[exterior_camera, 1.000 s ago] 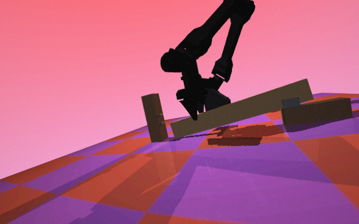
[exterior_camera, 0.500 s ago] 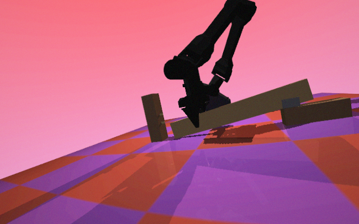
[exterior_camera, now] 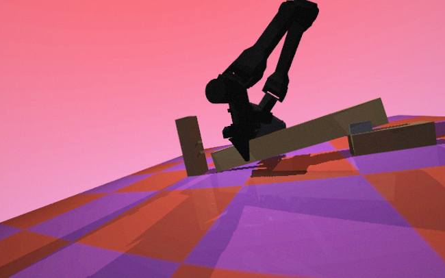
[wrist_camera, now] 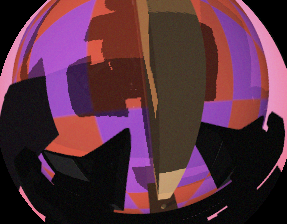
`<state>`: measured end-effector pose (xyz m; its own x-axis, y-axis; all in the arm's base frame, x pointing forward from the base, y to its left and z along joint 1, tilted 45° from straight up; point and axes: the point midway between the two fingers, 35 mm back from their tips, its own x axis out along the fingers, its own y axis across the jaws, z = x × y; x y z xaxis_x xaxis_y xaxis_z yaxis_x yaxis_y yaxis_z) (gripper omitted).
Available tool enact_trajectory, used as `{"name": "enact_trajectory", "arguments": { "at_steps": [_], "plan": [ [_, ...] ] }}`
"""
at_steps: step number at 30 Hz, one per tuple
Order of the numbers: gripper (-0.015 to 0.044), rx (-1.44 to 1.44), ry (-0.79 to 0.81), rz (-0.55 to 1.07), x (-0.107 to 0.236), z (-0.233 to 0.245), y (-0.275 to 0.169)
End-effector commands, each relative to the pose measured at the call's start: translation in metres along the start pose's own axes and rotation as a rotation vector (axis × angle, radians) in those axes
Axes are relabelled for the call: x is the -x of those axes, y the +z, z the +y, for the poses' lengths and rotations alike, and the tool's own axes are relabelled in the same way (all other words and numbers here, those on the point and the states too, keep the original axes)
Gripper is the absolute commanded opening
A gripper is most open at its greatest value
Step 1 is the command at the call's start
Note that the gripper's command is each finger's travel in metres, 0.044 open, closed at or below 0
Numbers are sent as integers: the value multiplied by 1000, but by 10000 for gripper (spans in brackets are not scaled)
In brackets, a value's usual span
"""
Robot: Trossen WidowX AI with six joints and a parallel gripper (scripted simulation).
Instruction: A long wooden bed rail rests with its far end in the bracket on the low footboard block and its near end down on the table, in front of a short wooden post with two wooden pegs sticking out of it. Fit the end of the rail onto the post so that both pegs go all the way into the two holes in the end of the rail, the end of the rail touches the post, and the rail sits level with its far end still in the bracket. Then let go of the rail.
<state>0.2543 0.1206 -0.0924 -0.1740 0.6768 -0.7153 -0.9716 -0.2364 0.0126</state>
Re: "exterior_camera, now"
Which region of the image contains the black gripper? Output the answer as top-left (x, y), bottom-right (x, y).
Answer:
top-left (222, 101), bottom-right (261, 162)

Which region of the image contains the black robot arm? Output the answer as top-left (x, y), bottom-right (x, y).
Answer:
top-left (205, 0), bottom-right (319, 124)

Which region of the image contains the long brown wooden rail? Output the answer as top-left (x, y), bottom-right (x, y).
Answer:
top-left (210, 98), bottom-right (389, 172)

